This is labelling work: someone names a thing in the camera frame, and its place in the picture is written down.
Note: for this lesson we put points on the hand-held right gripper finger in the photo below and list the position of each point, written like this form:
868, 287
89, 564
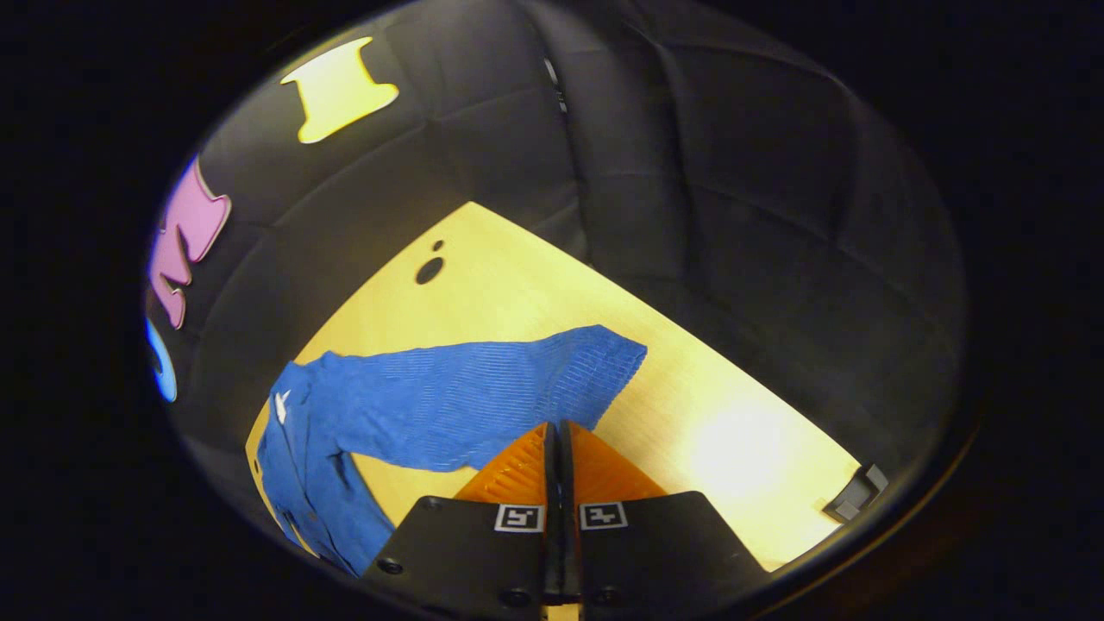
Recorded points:
569, 483
550, 483

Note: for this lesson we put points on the blue knit shirt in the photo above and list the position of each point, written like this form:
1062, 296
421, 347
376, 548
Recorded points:
448, 405

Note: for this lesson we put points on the dark grey table clamp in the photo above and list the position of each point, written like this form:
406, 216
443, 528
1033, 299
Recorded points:
854, 496

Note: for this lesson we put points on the black backdrop cloth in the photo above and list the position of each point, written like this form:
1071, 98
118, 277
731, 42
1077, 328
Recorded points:
733, 216

